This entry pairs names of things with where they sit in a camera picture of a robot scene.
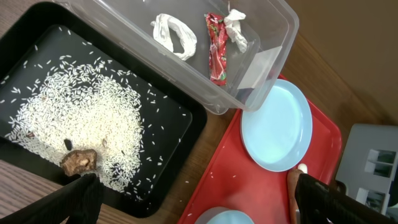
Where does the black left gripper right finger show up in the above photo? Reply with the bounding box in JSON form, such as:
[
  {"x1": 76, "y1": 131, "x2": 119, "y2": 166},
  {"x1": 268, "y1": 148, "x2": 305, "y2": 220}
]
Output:
[{"x1": 294, "y1": 173, "x2": 395, "y2": 224}]

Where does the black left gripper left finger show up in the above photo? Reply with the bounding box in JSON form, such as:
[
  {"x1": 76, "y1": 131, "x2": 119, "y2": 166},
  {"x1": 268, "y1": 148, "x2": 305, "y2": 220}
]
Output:
[{"x1": 1, "y1": 174, "x2": 104, "y2": 224}]

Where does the orange carrot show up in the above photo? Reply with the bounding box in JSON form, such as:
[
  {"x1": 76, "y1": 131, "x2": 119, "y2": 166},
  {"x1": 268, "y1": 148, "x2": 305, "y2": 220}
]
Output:
[{"x1": 287, "y1": 169, "x2": 303, "y2": 224}]

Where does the white plastic spoon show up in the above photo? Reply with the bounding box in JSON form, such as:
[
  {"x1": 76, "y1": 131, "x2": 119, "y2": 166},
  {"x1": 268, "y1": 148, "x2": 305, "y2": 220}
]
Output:
[{"x1": 297, "y1": 163, "x2": 308, "y2": 174}]

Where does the brown food scrap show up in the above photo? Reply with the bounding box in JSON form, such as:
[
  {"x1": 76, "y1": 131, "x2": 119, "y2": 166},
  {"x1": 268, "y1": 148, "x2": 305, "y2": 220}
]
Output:
[{"x1": 60, "y1": 149, "x2": 97, "y2": 177}]

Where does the light blue plate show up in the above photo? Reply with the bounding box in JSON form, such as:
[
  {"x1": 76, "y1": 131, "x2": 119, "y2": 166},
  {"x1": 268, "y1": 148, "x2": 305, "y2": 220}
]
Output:
[{"x1": 241, "y1": 79, "x2": 313, "y2": 172}]

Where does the white rice pile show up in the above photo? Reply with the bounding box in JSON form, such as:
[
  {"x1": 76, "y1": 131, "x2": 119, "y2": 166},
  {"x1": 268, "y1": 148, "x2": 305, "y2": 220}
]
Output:
[{"x1": 0, "y1": 26, "x2": 187, "y2": 202}]

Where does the light blue bowl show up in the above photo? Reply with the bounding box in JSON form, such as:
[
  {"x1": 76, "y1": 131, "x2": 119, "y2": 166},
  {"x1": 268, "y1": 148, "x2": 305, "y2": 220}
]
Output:
[{"x1": 195, "y1": 207, "x2": 254, "y2": 224}]

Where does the red snack wrapper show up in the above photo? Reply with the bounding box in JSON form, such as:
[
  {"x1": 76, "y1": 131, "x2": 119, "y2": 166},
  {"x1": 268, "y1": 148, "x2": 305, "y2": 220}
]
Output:
[{"x1": 205, "y1": 13, "x2": 229, "y2": 86}]

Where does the white tissue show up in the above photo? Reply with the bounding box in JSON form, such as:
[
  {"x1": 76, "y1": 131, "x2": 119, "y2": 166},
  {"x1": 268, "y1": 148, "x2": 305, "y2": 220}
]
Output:
[{"x1": 224, "y1": 9, "x2": 248, "y2": 53}]

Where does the grey-blue dishwasher rack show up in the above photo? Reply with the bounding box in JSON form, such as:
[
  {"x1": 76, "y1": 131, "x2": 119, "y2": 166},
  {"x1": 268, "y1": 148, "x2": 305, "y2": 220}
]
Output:
[{"x1": 335, "y1": 124, "x2": 397, "y2": 221}]

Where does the red plastic tray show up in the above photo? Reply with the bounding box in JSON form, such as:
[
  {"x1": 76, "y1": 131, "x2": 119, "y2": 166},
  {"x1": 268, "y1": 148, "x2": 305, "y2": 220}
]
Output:
[{"x1": 177, "y1": 74, "x2": 343, "y2": 224}]

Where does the black tray bin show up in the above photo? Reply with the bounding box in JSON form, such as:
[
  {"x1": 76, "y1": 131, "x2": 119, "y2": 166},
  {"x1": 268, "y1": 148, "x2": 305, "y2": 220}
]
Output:
[{"x1": 1, "y1": 2, "x2": 207, "y2": 218}]

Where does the clear plastic bin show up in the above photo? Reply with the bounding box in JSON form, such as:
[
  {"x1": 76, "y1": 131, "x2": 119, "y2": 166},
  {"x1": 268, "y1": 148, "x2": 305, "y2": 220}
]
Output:
[{"x1": 62, "y1": 0, "x2": 299, "y2": 114}]

